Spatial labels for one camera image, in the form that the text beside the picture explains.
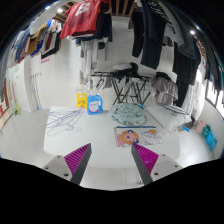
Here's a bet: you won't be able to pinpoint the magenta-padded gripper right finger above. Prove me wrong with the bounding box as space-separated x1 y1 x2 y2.
131 143 184 186

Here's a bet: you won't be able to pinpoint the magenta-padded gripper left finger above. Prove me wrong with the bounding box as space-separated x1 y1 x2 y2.
42 143 92 186

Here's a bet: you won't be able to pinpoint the cartoon print towel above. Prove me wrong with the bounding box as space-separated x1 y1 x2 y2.
114 125 164 148

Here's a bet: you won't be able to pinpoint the white pillow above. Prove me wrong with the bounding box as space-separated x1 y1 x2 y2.
146 105 193 132

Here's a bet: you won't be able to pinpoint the round pale green peg hanger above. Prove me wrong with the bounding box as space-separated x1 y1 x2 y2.
109 102 148 127

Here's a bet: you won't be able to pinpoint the blue detergent bottle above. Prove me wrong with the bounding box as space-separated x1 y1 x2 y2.
86 94 104 116

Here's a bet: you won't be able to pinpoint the yellow caution sign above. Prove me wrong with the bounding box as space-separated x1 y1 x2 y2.
76 92 89 109

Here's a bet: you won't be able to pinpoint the teal bags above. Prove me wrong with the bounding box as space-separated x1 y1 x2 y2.
201 124 218 151

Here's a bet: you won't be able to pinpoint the grey garment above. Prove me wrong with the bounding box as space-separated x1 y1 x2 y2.
149 75 179 106

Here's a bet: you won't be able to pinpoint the black folding drying rack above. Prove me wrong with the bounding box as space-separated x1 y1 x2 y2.
91 71 153 106

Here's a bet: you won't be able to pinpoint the white and black clothes pile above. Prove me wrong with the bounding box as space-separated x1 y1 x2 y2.
112 61 144 79

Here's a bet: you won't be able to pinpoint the white hanging garments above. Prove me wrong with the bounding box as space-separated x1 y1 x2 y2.
79 39 108 84

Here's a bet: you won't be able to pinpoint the dark hanging garments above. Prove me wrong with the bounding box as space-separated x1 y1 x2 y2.
131 0 201 108

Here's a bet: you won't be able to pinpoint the row of colourful hanging clothes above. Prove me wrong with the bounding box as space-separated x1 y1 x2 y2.
6 18 63 68

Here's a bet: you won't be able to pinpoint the red sports jersey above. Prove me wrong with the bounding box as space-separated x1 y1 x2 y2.
59 0 103 39

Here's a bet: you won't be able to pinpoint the bundle of thin wire hangers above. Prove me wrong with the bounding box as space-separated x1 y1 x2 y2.
45 107 85 138

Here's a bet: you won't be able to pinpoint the teal wire hanger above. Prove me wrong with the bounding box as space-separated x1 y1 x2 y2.
158 103 189 116

